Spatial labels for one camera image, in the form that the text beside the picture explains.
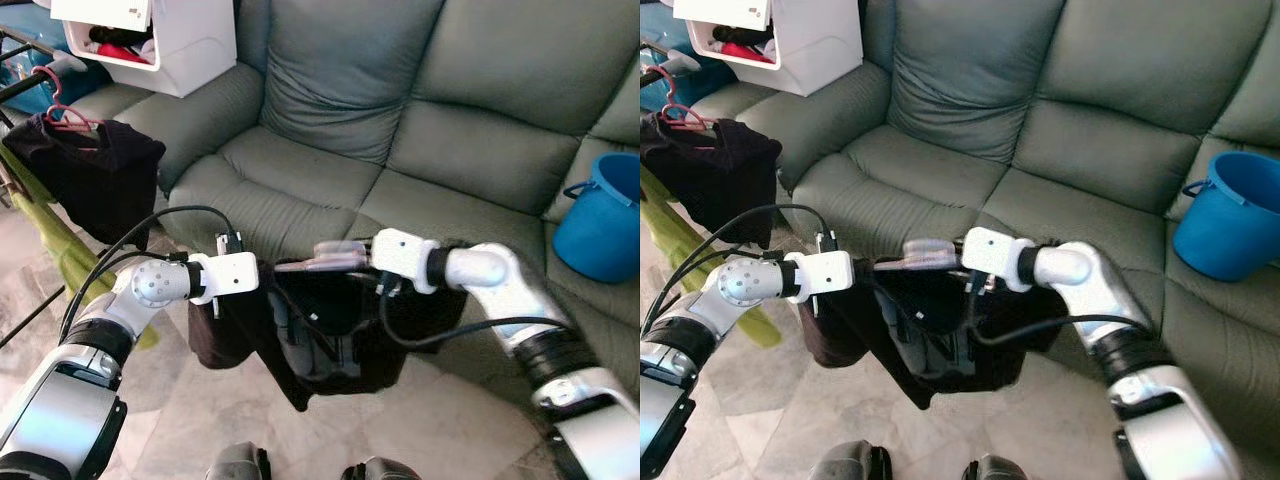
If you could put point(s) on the black garment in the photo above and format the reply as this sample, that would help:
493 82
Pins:
930 330
330 330
715 180
90 180

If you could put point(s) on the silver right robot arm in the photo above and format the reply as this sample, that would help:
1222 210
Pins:
1070 265
480 268

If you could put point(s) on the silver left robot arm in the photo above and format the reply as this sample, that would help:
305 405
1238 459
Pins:
745 282
155 285

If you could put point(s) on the lime green garment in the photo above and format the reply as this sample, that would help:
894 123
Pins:
680 240
65 255

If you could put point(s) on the blue plastic bucket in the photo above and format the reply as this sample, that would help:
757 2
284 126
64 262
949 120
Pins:
1228 232
598 235

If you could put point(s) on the black drying rack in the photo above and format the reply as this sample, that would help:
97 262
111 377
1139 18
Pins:
20 90
652 82

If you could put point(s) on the grey-green leather sofa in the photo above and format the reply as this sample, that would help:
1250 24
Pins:
1100 140
480 140

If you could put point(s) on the white plastic storage bin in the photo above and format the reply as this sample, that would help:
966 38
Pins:
825 50
195 50

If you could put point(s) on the grey left robot leg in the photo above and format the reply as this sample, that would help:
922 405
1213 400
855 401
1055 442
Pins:
848 465
238 465

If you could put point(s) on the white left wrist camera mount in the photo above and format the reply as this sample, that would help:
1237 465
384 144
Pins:
230 275
825 272

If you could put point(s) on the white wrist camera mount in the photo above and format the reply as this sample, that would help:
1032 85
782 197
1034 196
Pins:
230 275
400 255
995 253
825 272

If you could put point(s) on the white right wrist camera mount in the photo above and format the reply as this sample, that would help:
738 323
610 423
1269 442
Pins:
400 255
995 253

